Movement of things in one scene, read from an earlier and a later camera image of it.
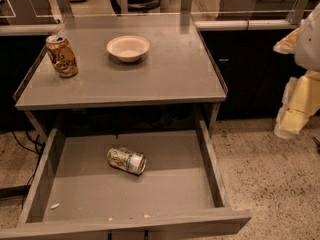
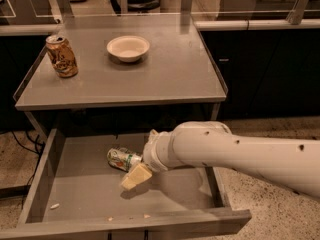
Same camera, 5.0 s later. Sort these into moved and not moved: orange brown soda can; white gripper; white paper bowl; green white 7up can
Moved: white gripper
Not moved: orange brown soda can; white paper bowl; green white 7up can
